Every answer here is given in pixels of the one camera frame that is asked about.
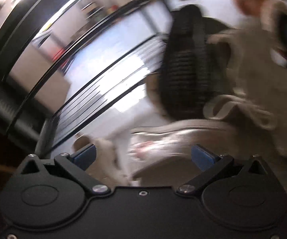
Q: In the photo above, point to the white patterned lace-up sneaker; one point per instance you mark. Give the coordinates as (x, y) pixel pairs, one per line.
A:
(173, 137)

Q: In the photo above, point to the black metal shoe rack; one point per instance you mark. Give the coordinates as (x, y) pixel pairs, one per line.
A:
(11, 32)

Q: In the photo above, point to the brown fur-lined slipper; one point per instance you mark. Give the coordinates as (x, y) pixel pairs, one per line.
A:
(253, 2)

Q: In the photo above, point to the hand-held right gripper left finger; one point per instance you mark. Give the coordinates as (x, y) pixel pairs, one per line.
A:
(84, 158)

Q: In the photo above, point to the dark ribbed panel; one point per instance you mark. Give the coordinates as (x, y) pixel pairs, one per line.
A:
(3, 107)

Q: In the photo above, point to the black slide sandal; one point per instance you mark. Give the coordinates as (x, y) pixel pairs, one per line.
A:
(185, 62)

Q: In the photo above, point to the light wooden cabinet panel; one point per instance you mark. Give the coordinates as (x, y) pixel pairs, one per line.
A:
(36, 82)

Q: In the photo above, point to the beige chunky sneaker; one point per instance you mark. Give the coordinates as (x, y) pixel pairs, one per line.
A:
(255, 74)
(154, 92)

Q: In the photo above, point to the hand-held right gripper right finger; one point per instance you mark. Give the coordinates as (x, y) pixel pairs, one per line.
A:
(203, 158)

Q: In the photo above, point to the red storage box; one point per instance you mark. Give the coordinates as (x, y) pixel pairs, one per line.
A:
(58, 53)

